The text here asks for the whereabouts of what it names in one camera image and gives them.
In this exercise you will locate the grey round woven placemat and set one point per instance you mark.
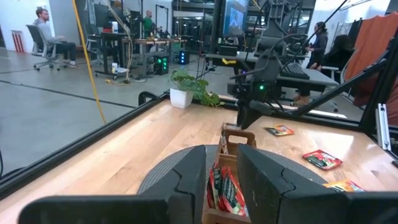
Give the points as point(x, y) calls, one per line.
point(212, 155)

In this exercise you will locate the yellow tag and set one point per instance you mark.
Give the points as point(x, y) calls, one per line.
point(229, 61)

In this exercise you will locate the red strawberry tea packet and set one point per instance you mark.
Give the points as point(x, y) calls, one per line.
point(323, 159)
point(221, 186)
point(233, 199)
point(212, 186)

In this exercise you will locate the silver aluminium bracket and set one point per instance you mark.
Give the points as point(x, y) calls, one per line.
point(382, 124)

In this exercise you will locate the orange fabric panel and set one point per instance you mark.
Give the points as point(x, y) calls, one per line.
point(373, 40)

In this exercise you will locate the grey desk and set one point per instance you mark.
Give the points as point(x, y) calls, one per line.
point(317, 77)

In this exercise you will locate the green plant in white pot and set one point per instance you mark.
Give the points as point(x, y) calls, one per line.
point(181, 98)

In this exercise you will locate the white bottle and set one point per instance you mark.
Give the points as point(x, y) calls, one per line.
point(115, 27)

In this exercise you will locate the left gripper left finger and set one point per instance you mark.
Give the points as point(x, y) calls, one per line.
point(192, 174)

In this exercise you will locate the beige vanilla tea packet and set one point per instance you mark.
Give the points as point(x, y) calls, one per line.
point(224, 144)

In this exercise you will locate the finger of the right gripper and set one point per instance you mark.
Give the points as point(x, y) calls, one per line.
point(243, 116)
point(256, 112)

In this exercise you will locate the wooden three-compartment tea box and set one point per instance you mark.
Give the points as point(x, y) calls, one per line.
point(228, 160)

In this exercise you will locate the orange tea packet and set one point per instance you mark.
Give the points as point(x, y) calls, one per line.
point(343, 186)
point(280, 130)

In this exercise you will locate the black computer tower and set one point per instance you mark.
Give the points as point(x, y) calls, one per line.
point(161, 65)
point(184, 57)

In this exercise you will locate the red white striped barrier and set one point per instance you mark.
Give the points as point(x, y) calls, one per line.
point(17, 40)

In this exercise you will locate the large display screen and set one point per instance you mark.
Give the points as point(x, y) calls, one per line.
point(234, 18)

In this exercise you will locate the grey office chair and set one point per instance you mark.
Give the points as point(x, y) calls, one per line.
point(35, 37)

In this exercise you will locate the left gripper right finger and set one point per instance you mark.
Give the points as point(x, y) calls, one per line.
point(264, 180)

